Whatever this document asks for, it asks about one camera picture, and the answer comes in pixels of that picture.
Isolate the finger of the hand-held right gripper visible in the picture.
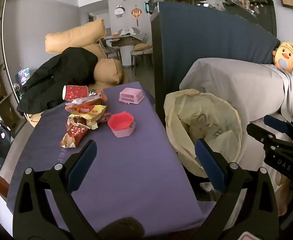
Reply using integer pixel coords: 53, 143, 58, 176
263, 114, 293, 145
246, 123, 293, 153

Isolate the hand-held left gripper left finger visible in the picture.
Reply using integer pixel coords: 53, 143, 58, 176
13, 139, 99, 240

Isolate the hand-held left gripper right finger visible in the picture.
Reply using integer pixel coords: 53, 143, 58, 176
195, 138, 280, 240

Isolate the red snack packet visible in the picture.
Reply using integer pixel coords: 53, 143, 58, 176
59, 125, 90, 148

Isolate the person's bare leg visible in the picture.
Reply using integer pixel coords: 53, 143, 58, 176
277, 179, 291, 216

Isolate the brown yellow snack packet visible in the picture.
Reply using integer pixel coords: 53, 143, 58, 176
66, 116, 98, 130

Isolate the red pink hexagonal bowl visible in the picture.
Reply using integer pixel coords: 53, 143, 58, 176
107, 112, 136, 138

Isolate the orange snack packet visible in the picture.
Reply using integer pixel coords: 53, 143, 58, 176
86, 90, 108, 105

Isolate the red paper cup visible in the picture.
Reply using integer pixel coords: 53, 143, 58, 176
62, 85, 89, 101

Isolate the yellow duck plush toy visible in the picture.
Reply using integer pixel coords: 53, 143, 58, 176
272, 41, 293, 72

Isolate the pink plastic basket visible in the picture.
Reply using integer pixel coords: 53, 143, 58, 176
119, 87, 145, 104

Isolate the black jacket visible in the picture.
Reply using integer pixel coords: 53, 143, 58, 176
16, 47, 98, 117

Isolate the colourful gift bag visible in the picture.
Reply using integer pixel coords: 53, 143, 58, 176
15, 67, 30, 84

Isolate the grey dining chair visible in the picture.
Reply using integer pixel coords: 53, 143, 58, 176
100, 39, 123, 65

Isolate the white dining table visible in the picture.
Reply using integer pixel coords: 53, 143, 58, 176
104, 34, 147, 68

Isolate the chair with yellow cushion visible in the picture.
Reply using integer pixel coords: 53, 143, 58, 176
130, 39, 153, 75

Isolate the long tan cushion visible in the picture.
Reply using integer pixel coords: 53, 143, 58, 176
45, 18, 107, 54

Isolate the teal rimmed black device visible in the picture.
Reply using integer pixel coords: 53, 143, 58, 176
143, 0, 159, 15

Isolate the panda wall sticker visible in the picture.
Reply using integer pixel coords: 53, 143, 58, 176
114, 4, 125, 18

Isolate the red hanging wall ornament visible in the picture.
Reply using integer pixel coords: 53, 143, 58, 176
131, 5, 142, 27

